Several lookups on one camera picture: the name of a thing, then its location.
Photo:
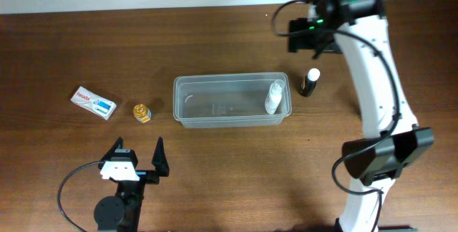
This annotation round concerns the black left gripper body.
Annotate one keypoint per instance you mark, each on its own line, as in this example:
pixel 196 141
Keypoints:
pixel 148 176

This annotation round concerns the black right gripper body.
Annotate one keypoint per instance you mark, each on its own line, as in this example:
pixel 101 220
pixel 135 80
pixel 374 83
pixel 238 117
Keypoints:
pixel 298 36

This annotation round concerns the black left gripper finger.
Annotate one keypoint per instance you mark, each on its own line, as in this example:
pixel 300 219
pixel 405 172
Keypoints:
pixel 159 160
pixel 117 145

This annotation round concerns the white Panadol box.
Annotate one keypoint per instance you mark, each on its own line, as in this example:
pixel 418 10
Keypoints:
pixel 100 106

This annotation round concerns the black bottle white cap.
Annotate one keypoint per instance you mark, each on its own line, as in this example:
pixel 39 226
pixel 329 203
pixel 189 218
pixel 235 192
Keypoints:
pixel 309 82

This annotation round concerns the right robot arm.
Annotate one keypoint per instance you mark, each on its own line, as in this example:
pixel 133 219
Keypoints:
pixel 393 139

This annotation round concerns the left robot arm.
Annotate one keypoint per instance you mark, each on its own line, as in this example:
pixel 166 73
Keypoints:
pixel 121 211

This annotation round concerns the clear plastic container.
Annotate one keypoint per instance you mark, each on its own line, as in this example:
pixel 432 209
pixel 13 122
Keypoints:
pixel 228 100

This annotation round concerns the small gold-lid balm jar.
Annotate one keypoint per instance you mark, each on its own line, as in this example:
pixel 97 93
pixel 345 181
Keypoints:
pixel 142 113

